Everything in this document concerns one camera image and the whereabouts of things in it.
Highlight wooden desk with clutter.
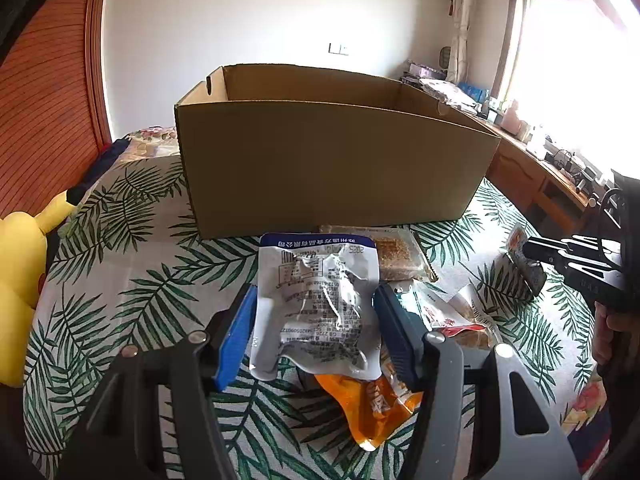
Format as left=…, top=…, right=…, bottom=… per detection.
left=486, top=109, right=617, bottom=242

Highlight silver blue snack packet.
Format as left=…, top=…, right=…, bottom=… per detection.
left=248, top=232, right=384, bottom=380

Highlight yellow plush toy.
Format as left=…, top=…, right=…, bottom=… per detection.
left=0, top=191, right=84, bottom=389

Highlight black electronic devices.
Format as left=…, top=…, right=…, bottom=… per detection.
left=544, top=135, right=609, bottom=197

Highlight brown cake packet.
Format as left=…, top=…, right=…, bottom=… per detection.
left=320, top=225, right=440, bottom=284

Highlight patterned curtain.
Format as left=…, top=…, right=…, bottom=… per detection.
left=446, top=0, right=482, bottom=86

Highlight orange snack packet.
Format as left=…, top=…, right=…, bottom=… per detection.
left=312, top=355, right=424, bottom=451

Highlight wooden framed window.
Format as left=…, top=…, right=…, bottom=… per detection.
left=500, top=0, right=640, bottom=181

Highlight person's right hand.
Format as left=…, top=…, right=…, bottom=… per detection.
left=592, top=305, right=640, bottom=377

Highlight brown cardboard box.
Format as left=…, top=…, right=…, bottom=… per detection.
left=174, top=63, right=502, bottom=240

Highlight leaf print bedsheet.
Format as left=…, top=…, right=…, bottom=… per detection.
left=25, top=155, right=616, bottom=480

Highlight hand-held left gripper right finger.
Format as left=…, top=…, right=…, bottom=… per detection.
left=372, top=284, right=581, bottom=480

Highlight blue box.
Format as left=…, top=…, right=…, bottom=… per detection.
left=462, top=82, right=491, bottom=104

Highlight pink box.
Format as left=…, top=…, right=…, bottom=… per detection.
left=407, top=61, right=442, bottom=79

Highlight clear plastic box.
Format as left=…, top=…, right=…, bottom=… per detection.
left=525, top=125, right=549, bottom=157

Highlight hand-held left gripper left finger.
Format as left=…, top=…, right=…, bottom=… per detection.
left=57, top=284, right=259, bottom=480

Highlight small clear snack packet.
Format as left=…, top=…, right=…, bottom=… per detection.
left=506, top=224, right=532, bottom=261

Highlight floral quilt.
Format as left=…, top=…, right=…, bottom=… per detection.
left=120, top=126, right=182, bottom=162

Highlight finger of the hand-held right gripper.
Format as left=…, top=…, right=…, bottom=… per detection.
left=522, top=235, right=568, bottom=266
left=507, top=252, right=549, bottom=302

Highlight stack of papers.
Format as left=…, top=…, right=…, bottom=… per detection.
left=419, top=77, right=477, bottom=109

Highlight dark blue sheet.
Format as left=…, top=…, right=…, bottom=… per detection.
left=67, top=139, right=132, bottom=206

